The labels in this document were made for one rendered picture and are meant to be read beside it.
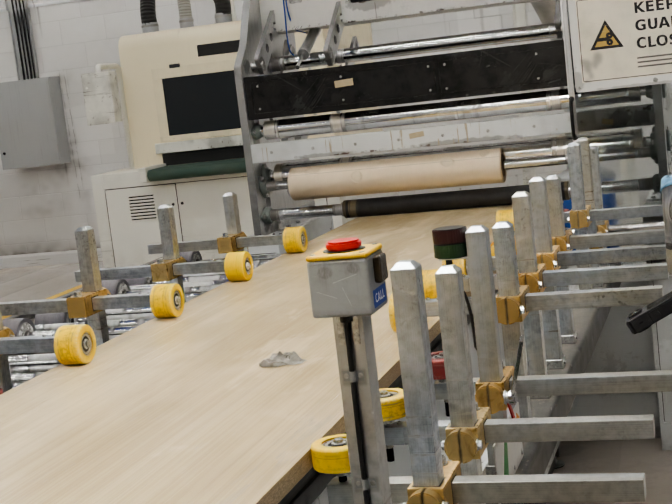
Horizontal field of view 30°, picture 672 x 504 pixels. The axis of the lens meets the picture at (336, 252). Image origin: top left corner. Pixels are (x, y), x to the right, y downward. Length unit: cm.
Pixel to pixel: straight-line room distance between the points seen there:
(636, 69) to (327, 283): 307
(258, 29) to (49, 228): 749
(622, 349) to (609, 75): 99
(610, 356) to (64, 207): 815
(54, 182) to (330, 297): 1078
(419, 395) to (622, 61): 281
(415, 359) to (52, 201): 1058
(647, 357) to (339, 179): 128
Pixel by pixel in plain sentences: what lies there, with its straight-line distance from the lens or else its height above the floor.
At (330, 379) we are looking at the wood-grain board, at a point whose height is 90.
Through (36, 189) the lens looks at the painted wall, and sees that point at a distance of 1221.
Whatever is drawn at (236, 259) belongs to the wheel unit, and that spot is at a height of 97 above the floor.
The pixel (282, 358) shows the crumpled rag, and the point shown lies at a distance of 234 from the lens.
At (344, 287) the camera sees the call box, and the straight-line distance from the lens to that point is 137.
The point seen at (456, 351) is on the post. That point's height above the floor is 98.
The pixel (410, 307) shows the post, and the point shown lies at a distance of 165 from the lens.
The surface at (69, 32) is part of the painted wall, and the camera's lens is 1195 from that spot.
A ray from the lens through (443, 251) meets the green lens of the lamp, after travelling 213.
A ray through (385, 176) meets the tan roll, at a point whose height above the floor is 105.
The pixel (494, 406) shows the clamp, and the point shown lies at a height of 83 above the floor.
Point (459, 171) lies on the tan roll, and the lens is 449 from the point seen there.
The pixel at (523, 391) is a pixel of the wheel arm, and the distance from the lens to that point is 221.
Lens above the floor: 141
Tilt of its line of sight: 8 degrees down
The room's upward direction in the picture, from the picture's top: 7 degrees counter-clockwise
